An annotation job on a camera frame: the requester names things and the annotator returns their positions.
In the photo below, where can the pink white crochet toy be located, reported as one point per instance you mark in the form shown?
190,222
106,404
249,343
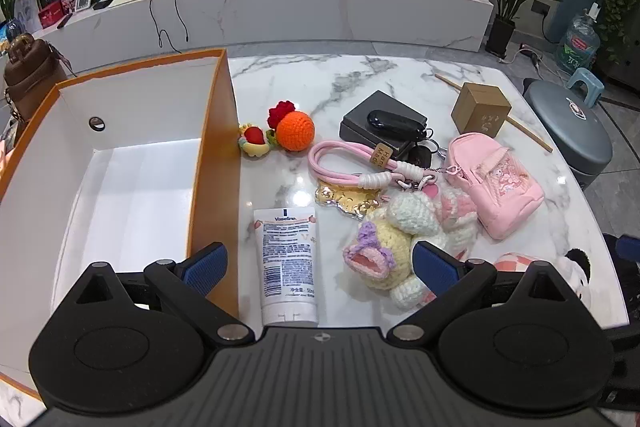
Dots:
455,217

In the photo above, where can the orange storage box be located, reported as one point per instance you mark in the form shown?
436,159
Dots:
125,187

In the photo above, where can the large water jug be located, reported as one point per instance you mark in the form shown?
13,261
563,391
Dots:
577,42

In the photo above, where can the cream crochet doll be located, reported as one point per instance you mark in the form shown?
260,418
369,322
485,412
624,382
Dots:
385,247

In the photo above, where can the black remote control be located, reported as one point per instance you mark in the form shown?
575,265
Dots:
65,22

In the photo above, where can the small black device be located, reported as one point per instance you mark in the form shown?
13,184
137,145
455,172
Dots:
102,2

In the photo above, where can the gold glitter charm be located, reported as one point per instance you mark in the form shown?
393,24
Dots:
350,199

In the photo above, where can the cardboard cube box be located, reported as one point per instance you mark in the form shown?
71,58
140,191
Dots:
480,107

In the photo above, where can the blue plastic stool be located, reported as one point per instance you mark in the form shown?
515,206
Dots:
585,79

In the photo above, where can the pink mini backpack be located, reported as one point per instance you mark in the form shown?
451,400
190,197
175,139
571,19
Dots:
500,197

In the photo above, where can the brown water bottle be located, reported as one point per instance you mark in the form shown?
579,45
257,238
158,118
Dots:
30,72

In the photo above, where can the black flat box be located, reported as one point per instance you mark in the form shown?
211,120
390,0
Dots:
360,117

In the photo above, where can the white marble tv cabinet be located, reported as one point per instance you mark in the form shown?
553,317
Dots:
300,7

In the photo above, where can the grey round stool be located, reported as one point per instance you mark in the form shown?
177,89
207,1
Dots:
575,132

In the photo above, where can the white digital clock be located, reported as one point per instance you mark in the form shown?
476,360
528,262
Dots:
83,1

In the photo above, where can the hair dryer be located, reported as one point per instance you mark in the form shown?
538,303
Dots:
530,53

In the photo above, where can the black car key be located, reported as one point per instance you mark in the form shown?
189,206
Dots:
390,119

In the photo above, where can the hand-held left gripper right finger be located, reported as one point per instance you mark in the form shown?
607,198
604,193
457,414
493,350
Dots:
437,267

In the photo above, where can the crochet orange with red flower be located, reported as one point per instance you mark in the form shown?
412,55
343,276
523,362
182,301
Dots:
295,132

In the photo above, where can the crochet fruit charm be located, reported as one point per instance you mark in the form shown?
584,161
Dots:
255,139

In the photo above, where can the framed picture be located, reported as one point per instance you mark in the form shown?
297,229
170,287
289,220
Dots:
27,9

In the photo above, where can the thin wooden stick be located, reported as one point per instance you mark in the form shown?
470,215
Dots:
530,134

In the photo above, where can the panda plush with striped hat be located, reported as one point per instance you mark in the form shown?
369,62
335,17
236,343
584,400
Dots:
570,267

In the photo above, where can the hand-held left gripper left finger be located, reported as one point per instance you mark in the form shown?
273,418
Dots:
205,269

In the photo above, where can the white lotion tube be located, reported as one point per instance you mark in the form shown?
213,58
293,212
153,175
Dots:
287,257

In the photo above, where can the red box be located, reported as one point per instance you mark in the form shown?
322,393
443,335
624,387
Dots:
50,16

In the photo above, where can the white marble desktop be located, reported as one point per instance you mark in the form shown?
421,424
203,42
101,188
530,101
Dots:
320,82

